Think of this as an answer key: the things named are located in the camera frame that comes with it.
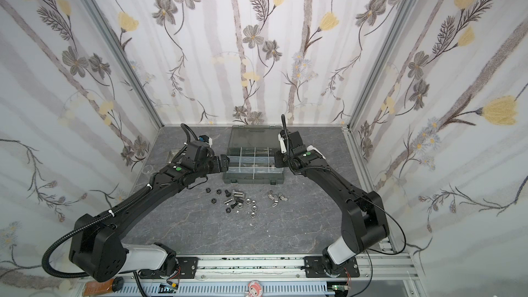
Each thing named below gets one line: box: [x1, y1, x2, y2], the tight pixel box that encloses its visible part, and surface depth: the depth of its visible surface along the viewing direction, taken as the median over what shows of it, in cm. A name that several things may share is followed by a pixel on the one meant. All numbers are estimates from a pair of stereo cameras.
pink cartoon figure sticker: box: [246, 279, 263, 297], surface depth 69 cm
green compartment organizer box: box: [222, 125, 285, 185], surface depth 103 cm
